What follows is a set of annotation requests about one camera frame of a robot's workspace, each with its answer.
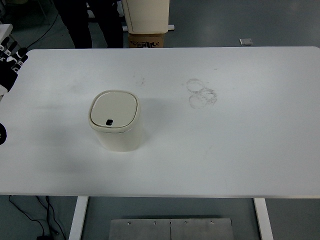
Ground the cream plastic trash can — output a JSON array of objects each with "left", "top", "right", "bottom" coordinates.
[{"left": 88, "top": 90, "right": 143, "bottom": 152}]

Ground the left white table leg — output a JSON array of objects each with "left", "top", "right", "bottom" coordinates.
[{"left": 68, "top": 196, "right": 89, "bottom": 240}]

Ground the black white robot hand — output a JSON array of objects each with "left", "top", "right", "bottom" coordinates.
[{"left": 0, "top": 36, "right": 29, "bottom": 96}]

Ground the white table leg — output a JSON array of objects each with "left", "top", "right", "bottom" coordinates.
[
  {"left": 253, "top": 198, "right": 274, "bottom": 240},
  {"left": 68, "top": 196, "right": 89, "bottom": 240}
]

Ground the black floor cable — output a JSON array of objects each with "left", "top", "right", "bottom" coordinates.
[{"left": 8, "top": 195, "right": 66, "bottom": 240}]

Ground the right white table leg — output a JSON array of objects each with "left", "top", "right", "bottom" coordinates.
[{"left": 253, "top": 198, "right": 274, "bottom": 240}]

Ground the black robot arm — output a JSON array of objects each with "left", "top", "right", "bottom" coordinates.
[{"left": 0, "top": 123, "right": 7, "bottom": 145}]

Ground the metal base plate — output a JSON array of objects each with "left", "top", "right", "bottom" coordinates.
[{"left": 109, "top": 218, "right": 234, "bottom": 240}]

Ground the cardboard box with print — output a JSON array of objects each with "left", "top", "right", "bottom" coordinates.
[{"left": 128, "top": 33, "right": 165, "bottom": 48}]

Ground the small grey floor plate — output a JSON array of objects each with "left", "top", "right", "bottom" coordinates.
[{"left": 239, "top": 38, "right": 253, "bottom": 46}]

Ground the person in dark trousers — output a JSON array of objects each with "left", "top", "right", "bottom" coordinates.
[{"left": 55, "top": 0, "right": 125, "bottom": 49}]

